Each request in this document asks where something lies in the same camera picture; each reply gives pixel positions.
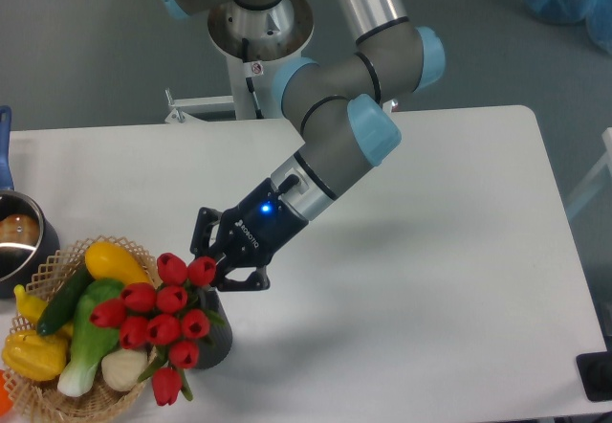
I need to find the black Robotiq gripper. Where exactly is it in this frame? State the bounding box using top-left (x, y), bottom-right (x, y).
top-left (189, 177), bottom-right (308, 292)

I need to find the red tulip bouquet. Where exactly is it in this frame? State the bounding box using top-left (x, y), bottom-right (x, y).
top-left (90, 253), bottom-right (217, 407)

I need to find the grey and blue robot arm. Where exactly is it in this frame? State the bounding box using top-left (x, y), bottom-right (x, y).
top-left (163, 0), bottom-right (446, 292)

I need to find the dark grey ribbed vase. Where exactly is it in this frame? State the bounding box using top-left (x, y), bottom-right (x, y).
top-left (195, 289), bottom-right (233, 369)

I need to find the yellow squash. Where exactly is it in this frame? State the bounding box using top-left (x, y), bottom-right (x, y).
top-left (84, 241), bottom-right (151, 285)

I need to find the white garlic bulb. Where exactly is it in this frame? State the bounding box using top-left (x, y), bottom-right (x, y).
top-left (101, 348), bottom-right (148, 392)

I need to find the green bok choy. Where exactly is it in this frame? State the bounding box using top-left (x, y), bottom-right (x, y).
top-left (57, 278), bottom-right (123, 398)

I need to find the dark green cucumber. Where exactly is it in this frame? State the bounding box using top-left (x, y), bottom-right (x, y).
top-left (36, 264), bottom-right (94, 336)

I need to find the small yellow gourd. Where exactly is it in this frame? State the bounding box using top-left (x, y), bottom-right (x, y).
top-left (13, 284), bottom-right (48, 325)

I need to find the yellow bell pepper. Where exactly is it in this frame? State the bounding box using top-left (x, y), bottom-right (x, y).
top-left (2, 329), bottom-right (69, 382)

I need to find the orange fruit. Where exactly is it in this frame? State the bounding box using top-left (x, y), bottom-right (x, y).
top-left (0, 370), bottom-right (13, 416)

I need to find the black device at table edge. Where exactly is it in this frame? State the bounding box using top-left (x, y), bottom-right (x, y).
top-left (576, 351), bottom-right (611, 402)

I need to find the black pedestal cable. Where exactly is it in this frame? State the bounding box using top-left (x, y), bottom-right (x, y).
top-left (241, 37), bottom-right (266, 120)

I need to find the blue handled saucepan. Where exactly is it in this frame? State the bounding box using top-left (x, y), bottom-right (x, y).
top-left (1, 105), bottom-right (59, 300)

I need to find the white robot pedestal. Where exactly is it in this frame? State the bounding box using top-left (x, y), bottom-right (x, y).
top-left (164, 0), bottom-right (401, 124)

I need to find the white frame at right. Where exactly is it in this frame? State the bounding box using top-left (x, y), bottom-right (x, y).
top-left (565, 127), bottom-right (611, 222)

